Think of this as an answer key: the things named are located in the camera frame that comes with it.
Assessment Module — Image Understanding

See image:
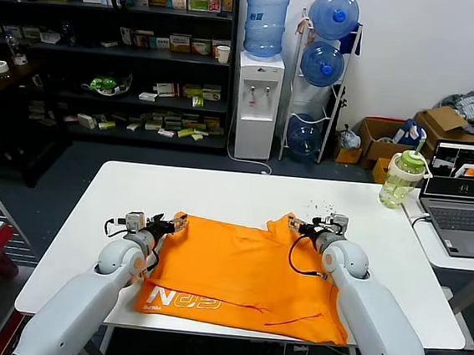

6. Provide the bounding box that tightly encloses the white laptop cable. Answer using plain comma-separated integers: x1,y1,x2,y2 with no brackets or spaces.
408,211,431,229

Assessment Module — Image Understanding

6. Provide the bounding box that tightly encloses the open brown cardboard box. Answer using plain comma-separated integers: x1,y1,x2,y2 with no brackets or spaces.
354,114,420,174

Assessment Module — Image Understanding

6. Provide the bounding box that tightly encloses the white red medicine box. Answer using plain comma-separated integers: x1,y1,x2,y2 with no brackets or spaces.
152,80,182,98

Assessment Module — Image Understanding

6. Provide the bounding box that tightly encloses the white power adapter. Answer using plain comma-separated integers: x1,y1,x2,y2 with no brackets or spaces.
284,341,310,355

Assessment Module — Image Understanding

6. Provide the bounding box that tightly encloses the dark brown table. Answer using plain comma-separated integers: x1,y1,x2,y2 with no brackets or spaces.
0,54,81,190

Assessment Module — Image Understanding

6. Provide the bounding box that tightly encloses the blue white bag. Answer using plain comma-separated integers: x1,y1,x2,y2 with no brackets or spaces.
393,116,429,148

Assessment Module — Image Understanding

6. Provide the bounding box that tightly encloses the small white side table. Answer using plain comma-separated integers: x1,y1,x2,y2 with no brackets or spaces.
390,196,474,317

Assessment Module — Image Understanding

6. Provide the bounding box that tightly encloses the white dispenser power cable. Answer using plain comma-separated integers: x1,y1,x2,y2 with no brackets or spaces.
224,111,278,175

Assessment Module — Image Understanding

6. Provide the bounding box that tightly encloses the white water dispenser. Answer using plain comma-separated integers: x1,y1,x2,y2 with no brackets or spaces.
229,50,287,163

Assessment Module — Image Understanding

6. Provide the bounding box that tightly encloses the green lidded water bottle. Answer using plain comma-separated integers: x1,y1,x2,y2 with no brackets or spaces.
376,132,437,213

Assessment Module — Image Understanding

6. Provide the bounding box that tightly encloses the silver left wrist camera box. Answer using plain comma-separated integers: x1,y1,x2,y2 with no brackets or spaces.
125,211,147,235

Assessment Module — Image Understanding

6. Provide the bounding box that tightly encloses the clear plastic bottle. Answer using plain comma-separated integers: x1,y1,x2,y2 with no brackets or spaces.
3,31,25,59

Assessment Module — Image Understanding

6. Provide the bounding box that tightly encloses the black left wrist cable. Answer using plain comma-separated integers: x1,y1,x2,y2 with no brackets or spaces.
99,216,165,274

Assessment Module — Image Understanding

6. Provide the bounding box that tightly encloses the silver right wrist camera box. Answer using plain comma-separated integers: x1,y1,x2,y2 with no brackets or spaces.
322,213,351,240

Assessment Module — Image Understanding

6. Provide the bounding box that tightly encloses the white orange medicine box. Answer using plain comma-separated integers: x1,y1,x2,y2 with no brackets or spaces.
190,37,213,57

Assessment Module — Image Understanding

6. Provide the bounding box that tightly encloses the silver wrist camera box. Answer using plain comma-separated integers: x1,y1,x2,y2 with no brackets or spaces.
322,213,351,240
125,211,147,235

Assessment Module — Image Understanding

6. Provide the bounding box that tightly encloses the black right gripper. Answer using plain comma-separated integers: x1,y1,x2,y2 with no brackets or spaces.
285,217,330,248

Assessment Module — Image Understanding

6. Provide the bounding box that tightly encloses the beige medicine box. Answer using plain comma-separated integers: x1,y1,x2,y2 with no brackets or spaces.
169,33,193,53

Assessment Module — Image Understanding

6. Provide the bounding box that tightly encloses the cardboard box with raised flap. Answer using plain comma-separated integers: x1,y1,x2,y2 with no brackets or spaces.
411,103,474,145

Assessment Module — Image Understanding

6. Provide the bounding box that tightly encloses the tan cloth strap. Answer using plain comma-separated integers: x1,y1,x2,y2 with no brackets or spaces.
294,16,319,40

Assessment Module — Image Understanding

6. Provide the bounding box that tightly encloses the bowl of green fruit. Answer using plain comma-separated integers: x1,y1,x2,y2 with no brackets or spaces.
79,68,135,100

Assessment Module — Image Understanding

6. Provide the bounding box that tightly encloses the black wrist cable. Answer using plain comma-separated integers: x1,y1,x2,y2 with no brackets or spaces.
287,232,333,279
99,216,165,274

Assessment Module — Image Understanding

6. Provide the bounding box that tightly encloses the orange t-shirt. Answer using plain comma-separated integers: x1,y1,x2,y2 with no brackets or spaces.
132,198,360,347

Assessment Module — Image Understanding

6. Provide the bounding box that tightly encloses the grey plastic bag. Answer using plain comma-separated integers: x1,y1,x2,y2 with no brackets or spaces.
336,124,363,150

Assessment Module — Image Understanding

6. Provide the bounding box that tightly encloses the small yellow box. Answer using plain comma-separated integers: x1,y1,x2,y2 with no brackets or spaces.
333,145,364,166
370,155,394,184

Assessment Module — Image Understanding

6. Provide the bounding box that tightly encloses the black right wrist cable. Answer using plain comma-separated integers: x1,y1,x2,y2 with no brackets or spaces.
287,232,333,279

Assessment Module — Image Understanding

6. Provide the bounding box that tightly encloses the white green medicine box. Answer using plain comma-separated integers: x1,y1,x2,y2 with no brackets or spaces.
201,83,224,102

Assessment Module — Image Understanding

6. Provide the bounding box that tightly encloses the yellow green medicine box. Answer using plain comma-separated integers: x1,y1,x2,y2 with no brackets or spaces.
181,83,205,99

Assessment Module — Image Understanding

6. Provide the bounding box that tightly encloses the black shelving unit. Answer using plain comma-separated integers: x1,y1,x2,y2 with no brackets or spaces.
0,0,242,155

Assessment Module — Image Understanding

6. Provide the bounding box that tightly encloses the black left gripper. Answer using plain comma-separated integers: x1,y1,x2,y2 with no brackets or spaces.
142,211,188,245

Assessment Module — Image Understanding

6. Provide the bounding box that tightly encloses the dark blue bottle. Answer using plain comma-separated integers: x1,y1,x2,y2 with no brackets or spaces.
60,21,79,48

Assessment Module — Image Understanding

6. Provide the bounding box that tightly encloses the grey laptop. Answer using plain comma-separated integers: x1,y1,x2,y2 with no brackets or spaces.
413,138,474,260

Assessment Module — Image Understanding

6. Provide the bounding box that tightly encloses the white paper cup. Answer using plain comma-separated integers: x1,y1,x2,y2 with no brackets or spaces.
215,44,232,65

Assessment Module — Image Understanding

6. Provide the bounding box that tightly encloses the blue water jug with label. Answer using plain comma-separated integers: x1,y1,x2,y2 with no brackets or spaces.
241,0,290,63

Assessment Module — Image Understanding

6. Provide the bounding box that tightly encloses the white metal jug rack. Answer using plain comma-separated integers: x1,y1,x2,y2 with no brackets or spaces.
278,7,365,167

